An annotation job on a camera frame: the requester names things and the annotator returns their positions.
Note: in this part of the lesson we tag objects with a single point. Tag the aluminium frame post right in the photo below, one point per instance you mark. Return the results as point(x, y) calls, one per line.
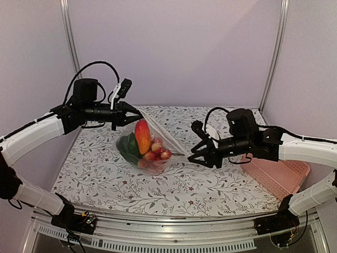
point(276, 54)

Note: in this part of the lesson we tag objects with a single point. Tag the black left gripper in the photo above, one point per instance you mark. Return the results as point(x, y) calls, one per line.
point(119, 114)

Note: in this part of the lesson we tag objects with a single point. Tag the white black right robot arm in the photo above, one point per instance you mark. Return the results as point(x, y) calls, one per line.
point(272, 155)

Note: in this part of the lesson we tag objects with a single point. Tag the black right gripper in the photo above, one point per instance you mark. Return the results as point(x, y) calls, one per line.
point(211, 156)

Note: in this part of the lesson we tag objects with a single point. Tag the green fake leafy vegetable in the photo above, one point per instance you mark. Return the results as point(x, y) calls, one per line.
point(128, 148)

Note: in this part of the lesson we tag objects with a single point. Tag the aluminium frame post left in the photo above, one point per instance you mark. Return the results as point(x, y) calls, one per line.
point(65, 12)

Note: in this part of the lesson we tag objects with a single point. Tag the pink perforated plastic basket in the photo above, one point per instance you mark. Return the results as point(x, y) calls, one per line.
point(280, 178)

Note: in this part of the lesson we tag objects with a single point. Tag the aluminium frame post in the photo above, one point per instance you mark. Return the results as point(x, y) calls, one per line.
point(276, 54)
point(65, 12)

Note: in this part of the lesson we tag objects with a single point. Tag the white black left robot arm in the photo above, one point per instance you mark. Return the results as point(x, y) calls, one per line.
point(83, 106)

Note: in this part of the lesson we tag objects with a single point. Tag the aluminium front rail base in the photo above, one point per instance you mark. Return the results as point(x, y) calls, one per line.
point(118, 231)

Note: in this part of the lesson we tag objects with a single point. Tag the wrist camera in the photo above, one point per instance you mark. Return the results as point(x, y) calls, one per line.
point(119, 92)
point(204, 131)

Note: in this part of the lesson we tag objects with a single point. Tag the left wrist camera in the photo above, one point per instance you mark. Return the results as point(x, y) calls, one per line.
point(119, 92)

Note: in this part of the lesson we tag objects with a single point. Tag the orange red fake mango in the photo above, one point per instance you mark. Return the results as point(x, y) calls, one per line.
point(143, 136)

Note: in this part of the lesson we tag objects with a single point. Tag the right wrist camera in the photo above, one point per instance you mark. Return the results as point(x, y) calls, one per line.
point(204, 131)

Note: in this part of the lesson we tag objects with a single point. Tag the clear polka dot zip bag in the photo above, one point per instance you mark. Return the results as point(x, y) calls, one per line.
point(159, 134)

